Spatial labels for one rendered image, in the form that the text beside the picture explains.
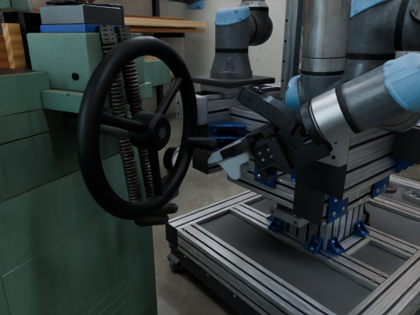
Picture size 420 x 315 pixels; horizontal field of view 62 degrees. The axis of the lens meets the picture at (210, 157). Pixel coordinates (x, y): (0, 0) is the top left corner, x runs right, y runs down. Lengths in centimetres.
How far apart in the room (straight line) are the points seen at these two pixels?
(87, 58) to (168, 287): 110
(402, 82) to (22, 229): 61
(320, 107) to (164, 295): 110
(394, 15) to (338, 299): 79
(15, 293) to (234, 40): 93
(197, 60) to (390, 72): 415
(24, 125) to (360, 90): 51
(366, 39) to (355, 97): 41
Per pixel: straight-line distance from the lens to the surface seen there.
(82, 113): 46
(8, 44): 73
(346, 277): 128
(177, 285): 151
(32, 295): 73
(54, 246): 72
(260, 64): 411
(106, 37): 59
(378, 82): 51
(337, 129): 52
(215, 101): 115
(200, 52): 456
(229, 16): 121
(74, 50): 60
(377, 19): 91
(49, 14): 65
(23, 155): 64
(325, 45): 62
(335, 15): 62
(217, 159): 61
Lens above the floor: 95
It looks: 19 degrees down
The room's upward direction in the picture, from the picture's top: straight up
